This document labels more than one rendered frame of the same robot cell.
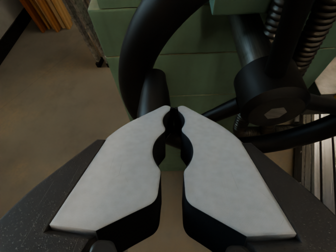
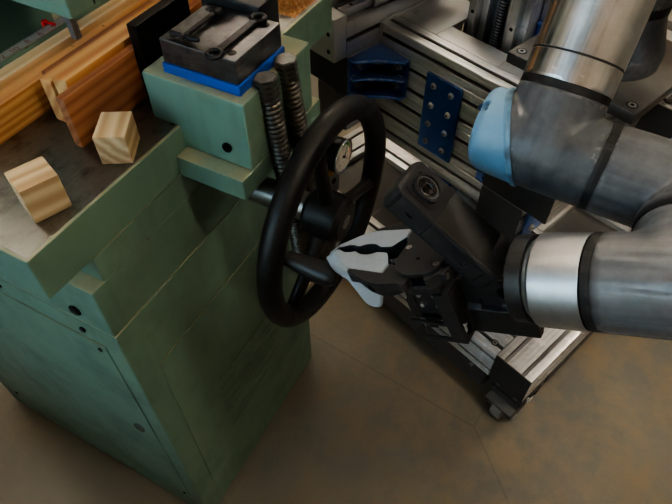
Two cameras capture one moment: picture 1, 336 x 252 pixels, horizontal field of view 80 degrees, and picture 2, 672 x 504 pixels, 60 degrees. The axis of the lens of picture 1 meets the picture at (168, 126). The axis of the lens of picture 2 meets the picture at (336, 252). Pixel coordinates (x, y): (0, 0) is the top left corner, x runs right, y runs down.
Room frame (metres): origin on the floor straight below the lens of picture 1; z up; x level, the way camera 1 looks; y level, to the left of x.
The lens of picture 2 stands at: (-0.09, 0.34, 1.32)
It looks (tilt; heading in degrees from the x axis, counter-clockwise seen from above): 50 degrees down; 295
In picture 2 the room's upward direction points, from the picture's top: straight up
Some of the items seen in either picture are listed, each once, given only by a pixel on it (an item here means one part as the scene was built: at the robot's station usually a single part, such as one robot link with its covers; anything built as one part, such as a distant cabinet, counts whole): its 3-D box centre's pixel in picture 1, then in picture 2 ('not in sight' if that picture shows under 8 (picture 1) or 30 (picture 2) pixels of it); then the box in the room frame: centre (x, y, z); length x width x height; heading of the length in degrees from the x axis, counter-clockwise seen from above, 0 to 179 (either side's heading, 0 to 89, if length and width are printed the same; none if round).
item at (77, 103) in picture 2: not in sight; (142, 68); (0.37, -0.12, 0.93); 0.24 x 0.01 x 0.06; 87
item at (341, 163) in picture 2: not in sight; (334, 157); (0.24, -0.37, 0.65); 0.06 x 0.04 x 0.08; 87
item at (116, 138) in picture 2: not in sight; (117, 137); (0.33, -0.02, 0.92); 0.04 x 0.03 x 0.04; 117
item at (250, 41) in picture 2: not in sight; (229, 30); (0.26, -0.15, 0.99); 0.13 x 0.11 x 0.06; 87
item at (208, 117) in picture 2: not in sight; (233, 89); (0.27, -0.15, 0.91); 0.15 x 0.14 x 0.09; 87
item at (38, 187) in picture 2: not in sight; (39, 189); (0.35, 0.08, 0.92); 0.04 x 0.04 x 0.04; 66
